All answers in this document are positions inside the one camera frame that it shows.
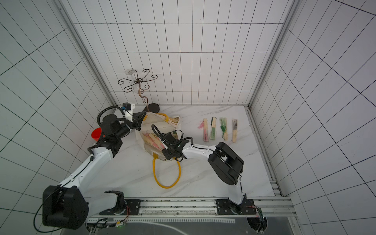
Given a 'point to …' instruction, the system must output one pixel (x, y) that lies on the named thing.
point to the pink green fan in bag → (152, 139)
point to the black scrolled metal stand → (142, 87)
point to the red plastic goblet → (96, 133)
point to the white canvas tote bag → (157, 125)
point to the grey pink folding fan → (234, 129)
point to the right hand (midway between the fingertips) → (168, 146)
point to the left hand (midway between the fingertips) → (144, 114)
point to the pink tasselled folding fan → (203, 125)
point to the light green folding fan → (212, 134)
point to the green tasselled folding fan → (223, 126)
